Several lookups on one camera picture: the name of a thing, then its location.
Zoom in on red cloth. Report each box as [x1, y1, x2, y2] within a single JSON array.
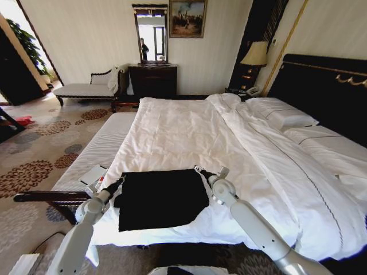
[[14, 115, 36, 127]]

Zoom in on white cloth on chaise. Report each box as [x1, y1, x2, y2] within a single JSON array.
[[107, 65, 122, 95]]

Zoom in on white tablet with red mark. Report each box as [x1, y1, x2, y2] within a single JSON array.
[[79, 163, 110, 187]]

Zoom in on white pillow with dark piping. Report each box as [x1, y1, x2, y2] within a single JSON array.
[[282, 125, 367, 187], [245, 97, 319, 130]]

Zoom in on white duvet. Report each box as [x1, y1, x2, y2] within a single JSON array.
[[85, 93, 367, 267]]

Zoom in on white box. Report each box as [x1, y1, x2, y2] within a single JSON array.
[[8, 253, 40, 275]]

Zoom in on person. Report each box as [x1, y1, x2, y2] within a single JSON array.
[[139, 37, 150, 61]]

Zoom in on dark framed mirror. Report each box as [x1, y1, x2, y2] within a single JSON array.
[[131, 3, 169, 65]]

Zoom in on dark nightstand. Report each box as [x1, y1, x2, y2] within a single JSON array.
[[224, 85, 268, 101]]

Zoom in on green potted plant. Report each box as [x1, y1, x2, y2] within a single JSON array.
[[5, 18, 54, 84]]

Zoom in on white cushioned bed bench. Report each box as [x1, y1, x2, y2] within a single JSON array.
[[13, 99, 141, 226]]

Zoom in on gold wall trim strip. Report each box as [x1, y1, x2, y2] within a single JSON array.
[[261, 0, 310, 97]]

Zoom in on dark wooden door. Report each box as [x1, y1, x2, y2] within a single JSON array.
[[0, 26, 48, 106]]

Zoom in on black garment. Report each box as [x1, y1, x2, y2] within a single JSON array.
[[114, 168, 211, 233]]

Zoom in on gold framed painting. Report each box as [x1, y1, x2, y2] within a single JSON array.
[[168, 0, 208, 39]]

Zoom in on table lamp cream shade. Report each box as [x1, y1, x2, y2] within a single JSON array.
[[240, 41, 270, 90]]

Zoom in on dark furniture piece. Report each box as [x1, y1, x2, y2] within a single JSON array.
[[0, 105, 26, 144]]

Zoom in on dark wooden dresser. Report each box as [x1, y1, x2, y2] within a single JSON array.
[[127, 63, 178, 100]]

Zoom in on white chaise longue dark frame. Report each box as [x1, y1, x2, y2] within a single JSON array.
[[53, 68, 124, 107]]

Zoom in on dark headboard with gold trim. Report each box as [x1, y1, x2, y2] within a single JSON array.
[[267, 53, 367, 150]]

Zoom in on black floor cable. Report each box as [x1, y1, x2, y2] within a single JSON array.
[[29, 230, 69, 254]]

